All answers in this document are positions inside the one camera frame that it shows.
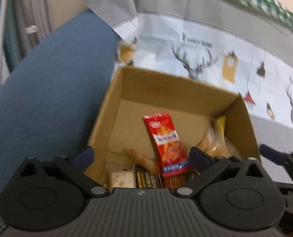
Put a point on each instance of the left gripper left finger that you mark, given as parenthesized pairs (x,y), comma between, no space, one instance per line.
(83,161)

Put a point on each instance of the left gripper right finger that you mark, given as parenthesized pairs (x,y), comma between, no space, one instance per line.
(199,160)

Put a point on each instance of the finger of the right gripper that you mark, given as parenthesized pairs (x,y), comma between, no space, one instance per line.
(273,155)

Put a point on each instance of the clear bag of crackers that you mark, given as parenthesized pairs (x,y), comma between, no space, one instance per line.
(215,144)

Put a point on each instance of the red spicy snack packet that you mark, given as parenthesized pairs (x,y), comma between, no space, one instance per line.
(173,160)

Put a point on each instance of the white nougat bar pack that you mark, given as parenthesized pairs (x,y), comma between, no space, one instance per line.
(122,179)

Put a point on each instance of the gold snack bar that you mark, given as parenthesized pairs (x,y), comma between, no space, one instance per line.
(142,160)

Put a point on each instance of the black chocolate bar pack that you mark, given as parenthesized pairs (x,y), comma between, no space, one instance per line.
(146,179)

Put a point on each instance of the small red snack packet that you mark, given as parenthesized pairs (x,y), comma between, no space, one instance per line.
(174,182)

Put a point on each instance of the brown cardboard box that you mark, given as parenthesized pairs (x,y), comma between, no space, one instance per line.
(134,93)

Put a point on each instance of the blue sofa armrest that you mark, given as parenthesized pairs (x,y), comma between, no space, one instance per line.
(50,101)

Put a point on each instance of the grey printed sofa cover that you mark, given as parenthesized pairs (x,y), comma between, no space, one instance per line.
(196,60)

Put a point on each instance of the grey curtain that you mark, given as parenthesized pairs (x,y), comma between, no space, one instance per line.
(26,24)

